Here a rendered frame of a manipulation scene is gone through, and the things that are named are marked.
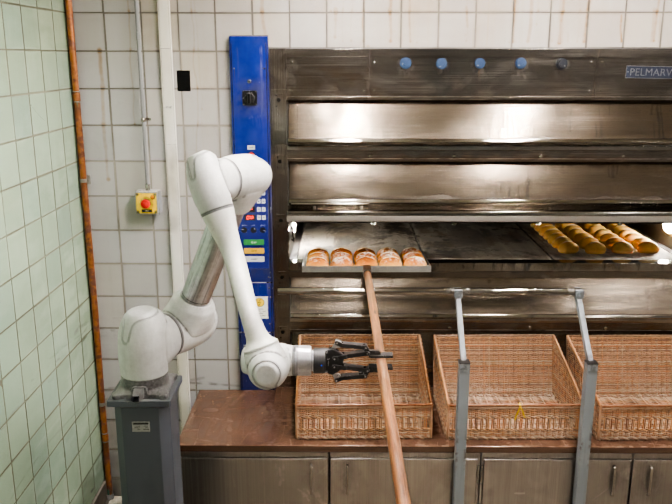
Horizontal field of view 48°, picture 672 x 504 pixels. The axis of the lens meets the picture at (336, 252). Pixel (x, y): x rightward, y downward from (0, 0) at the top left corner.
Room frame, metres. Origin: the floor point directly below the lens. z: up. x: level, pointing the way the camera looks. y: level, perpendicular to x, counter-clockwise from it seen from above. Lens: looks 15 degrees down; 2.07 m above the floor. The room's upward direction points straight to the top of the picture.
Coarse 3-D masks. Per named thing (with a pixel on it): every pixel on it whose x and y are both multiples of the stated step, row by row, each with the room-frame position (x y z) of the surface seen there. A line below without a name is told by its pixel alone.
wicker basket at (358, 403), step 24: (312, 336) 3.23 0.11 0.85; (336, 336) 3.23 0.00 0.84; (360, 336) 3.23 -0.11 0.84; (384, 336) 3.23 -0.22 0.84; (408, 336) 3.23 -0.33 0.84; (360, 360) 3.20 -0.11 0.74; (408, 360) 3.20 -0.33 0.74; (312, 384) 3.17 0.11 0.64; (336, 384) 3.17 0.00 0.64; (360, 384) 3.18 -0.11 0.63; (312, 408) 2.77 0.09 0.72; (336, 408) 2.77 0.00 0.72; (360, 408) 2.77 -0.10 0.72; (408, 408) 2.77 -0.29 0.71; (432, 408) 2.77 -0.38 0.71; (312, 432) 2.77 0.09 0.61; (336, 432) 2.77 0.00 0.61; (360, 432) 2.77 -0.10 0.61; (384, 432) 2.77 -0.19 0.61; (408, 432) 2.78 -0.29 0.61
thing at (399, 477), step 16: (368, 272) 3.00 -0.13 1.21; (368, 288) 2.78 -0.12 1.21; (368, 304) 2.62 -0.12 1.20; (384, 368) 2.02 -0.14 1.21; (384, 384) 1.91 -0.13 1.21; (384, 400) 1.82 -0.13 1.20; (384, 416) 1.74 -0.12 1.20; (400, 448) 1.58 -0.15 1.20; (400, 464) 1.50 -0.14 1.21; (400, 480) 1.43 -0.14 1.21; (400, 496) 1.37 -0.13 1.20
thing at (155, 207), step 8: (136, 192) 3.21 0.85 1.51; (144, 192) 3.21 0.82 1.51; (152, 192) 3.21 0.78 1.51; (160, 192) 3.26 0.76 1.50; (136, 200) 3.20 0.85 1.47; (152, 200) 3.20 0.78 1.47; (160, 200) 3.25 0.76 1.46; (136, 208) 3.21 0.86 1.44; (152, 208) 3.20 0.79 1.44; (160, 208) 3.24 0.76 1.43
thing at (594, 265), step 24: (432, 264) 3.26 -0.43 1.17; (456, 264) 3.26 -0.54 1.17; (480, 264) 3.26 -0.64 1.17; (504, 264) 3.26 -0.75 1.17; (528, 264) 3.26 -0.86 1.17; (552, 264) 3.26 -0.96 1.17; (576, 264) 3.26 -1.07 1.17; (600, 264) 3.26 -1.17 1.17; (624, 264) 3.26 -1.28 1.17; (648, 264) 3.26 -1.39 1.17
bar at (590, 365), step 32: (288, 288) 2.90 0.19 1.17; (320, 288) 2.90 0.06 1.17; (352, 288) 2.90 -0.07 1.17; (384, 288) 2.90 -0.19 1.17; (416, 288) 2.90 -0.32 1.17; (448, 288) 2.90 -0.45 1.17; (480, 288) 2.90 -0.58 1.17; (512, 288) 2.90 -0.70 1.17; (544, 288) 2.90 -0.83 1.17; (576, 288) 2.90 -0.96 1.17; (576, 480) 2.67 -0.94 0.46
